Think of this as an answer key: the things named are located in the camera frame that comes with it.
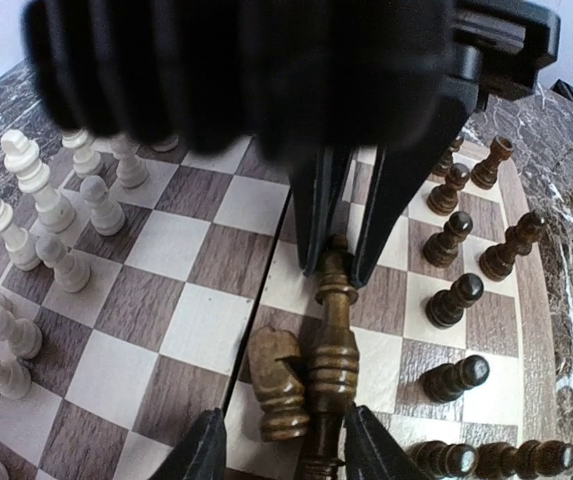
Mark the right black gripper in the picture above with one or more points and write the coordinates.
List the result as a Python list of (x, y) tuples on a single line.
[(290, 73)]

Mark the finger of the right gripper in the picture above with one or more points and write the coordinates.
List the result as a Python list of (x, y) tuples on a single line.
[(398, 174)]

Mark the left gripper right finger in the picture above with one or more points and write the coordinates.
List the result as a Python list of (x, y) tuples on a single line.
[(371, 453)]

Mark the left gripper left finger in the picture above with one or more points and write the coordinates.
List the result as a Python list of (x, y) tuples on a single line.
[(201, 454)]

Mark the dark tall piece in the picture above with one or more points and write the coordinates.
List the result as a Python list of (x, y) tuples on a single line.
[(446, 160), (531, 460), (497, 261)]

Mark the dark pawn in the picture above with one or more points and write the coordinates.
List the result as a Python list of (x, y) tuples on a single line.
[(443, 199), (449, 381), (439, 460), (446, 307), (442, 248)]

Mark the dark rook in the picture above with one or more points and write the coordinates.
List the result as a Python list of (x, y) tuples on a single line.
[(484, 174)]

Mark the dark king piece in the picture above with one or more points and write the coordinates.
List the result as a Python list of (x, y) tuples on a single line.
[(333, 365)]

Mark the dark tall piece front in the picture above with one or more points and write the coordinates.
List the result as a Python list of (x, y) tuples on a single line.
[(497, 261)]

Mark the wooden chess board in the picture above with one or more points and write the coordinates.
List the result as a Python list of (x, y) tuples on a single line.
[(226, 231)]

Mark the white pieces back row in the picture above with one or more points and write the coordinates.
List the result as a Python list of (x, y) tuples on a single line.
[(81, 325)]

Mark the fallen dark knight piece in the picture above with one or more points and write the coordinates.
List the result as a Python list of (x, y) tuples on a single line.
[(276, 385)]

